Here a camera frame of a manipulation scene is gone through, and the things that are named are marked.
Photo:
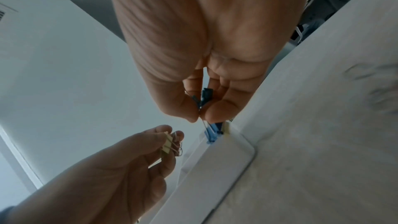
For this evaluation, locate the person's left hand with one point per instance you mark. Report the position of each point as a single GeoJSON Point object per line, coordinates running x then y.
{"type": "Point", "coordinates": [102, 188]}

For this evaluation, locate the person's right hand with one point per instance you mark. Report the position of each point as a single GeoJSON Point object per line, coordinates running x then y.
{"type": "Point", "coordinates": [202, 21]}

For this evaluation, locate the teal binder clip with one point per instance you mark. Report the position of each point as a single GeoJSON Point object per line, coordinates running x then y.
{"type": "Point", "coordinates": [206, 94]}

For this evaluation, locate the yellow binder clip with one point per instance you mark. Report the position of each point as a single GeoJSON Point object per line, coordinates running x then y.
{"type": "Point", "coordinates": [166, 144]}

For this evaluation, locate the blue binder clip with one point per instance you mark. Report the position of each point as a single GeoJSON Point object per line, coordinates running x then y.
{"type": "Point", "coordinates": [213, 132]}

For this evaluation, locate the white compartment organizer tray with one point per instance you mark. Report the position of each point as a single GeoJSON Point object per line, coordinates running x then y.
{"type": "Point", "coordinates": [217, 169]}

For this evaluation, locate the ceiling air vent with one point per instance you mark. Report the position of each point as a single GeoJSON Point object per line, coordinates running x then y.
{"type": "Point", "coordinates": [2, 14]}

